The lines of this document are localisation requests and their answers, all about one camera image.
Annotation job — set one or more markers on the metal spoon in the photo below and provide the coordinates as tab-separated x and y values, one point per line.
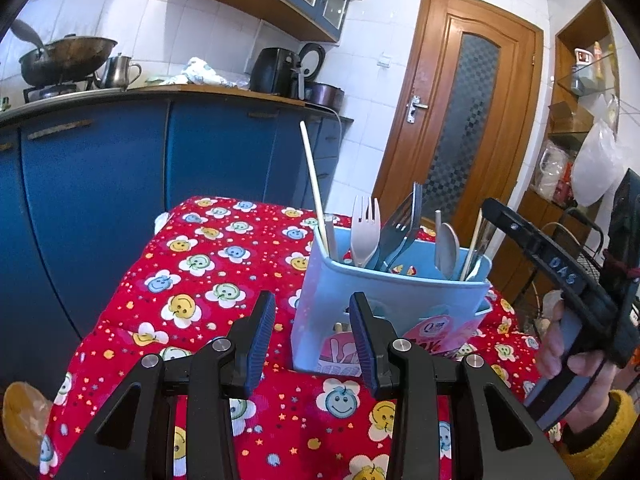
448	252

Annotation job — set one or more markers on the wooden chopstick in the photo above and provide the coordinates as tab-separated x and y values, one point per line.
474	240
314	180

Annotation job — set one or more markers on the metal ladle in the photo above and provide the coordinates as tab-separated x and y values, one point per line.
27	35

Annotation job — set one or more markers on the patterned white cloth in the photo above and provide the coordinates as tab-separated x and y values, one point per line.
200	72

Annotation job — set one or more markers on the cream plastic fork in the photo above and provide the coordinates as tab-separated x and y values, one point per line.
365	240

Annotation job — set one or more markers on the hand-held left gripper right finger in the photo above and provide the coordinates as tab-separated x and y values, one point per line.
365	340

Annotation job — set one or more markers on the wooden alcove shelf unit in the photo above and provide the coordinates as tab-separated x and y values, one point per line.
562	60

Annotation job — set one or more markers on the white hanging plastic bag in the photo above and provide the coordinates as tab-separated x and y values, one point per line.
597	165

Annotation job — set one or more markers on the yellow bottle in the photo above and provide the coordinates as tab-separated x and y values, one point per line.
612	62

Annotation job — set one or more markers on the red smiley-flower tablecloth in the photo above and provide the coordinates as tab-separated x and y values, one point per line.
200	270

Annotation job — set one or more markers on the person's right forearm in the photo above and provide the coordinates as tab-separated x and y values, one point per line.
610	440

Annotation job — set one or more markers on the stained steel wok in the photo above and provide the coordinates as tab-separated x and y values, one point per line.
70	60

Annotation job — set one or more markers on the blue kitchen base cabinets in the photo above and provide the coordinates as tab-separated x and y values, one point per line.
100	200

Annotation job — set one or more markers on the orange sauce bottle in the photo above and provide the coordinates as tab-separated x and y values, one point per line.
598	62

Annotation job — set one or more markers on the light blue chopsticks box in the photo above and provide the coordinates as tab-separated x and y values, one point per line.
330	305

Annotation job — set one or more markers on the grey jar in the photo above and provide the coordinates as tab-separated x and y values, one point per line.
577	81

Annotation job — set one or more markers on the white wall switch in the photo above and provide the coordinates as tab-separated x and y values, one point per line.
385	59

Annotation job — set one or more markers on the clear plastic bag of goods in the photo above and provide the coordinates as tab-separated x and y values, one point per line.
552	170

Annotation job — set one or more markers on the brown cardboard box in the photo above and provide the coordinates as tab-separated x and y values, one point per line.
564	117

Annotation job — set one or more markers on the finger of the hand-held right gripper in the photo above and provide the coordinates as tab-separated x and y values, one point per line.
510	227

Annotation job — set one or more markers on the long stainless steel utensil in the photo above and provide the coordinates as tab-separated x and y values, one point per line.
438	220

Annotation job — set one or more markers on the white mug with red print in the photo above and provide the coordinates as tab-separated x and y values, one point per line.
583	56

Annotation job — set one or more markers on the steel kettle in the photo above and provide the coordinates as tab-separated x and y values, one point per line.
117	72

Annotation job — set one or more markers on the wooden door with glass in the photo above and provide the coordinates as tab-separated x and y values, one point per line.
400	160

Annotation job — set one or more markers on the tan round object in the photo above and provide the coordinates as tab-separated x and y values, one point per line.
25	420

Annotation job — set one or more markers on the black rice cooker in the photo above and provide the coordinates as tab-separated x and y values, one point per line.
325	92

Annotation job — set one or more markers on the person's right hand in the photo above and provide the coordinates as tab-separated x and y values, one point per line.
550	345

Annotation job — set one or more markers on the gas stove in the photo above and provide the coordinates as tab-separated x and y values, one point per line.
55	91

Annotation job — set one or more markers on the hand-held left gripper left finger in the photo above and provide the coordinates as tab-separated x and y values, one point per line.
260	340

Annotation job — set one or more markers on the black air fryer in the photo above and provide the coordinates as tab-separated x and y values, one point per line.
272	72

